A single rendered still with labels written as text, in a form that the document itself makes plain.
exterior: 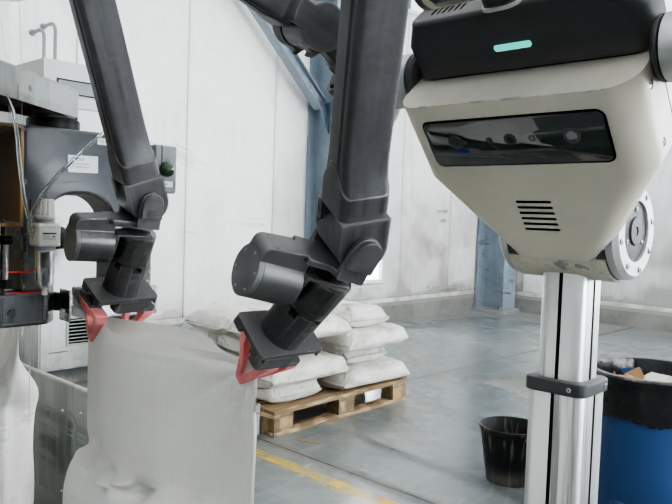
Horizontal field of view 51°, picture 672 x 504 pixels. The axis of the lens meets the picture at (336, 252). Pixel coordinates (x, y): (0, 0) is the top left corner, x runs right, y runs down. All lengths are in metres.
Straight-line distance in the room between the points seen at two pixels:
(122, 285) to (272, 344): 0.38
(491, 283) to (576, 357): 8.51
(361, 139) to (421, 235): 8.01
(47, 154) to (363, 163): 0.70
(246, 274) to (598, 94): 0.51
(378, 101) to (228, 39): 6.05
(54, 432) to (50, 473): 0.12
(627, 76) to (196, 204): 5.57
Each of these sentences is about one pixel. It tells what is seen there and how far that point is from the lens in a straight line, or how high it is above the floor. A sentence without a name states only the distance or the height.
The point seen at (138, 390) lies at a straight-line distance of 1.04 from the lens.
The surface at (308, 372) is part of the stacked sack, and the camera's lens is 4.06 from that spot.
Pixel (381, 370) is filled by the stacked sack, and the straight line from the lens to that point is 4.56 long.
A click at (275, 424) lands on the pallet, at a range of 3.96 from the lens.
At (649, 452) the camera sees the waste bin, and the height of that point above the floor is 0.38.
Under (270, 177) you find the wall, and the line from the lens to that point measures 6.90.
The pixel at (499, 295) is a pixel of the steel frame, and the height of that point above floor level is 0.22.
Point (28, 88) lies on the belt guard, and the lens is 1.22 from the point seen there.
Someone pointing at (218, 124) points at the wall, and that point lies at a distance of 6.54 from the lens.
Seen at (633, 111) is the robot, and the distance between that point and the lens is 1.01.
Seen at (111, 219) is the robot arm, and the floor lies 1.19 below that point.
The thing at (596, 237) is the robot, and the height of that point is 1.19.
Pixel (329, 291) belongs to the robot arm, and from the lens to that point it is 0.77.
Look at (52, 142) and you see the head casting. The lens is 1.29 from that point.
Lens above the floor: 1.21
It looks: 3 degrees down
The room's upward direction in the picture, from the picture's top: 2 degrees clockwise
